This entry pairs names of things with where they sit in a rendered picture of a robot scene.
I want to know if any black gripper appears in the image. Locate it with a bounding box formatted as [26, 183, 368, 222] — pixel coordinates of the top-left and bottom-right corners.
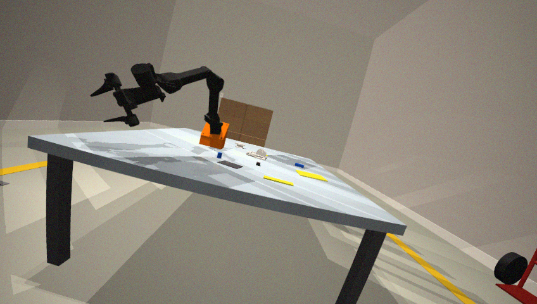
[90, 72, 147, 127]

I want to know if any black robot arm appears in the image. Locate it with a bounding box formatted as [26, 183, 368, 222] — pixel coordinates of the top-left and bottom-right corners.
[113, 63, 224, 135]

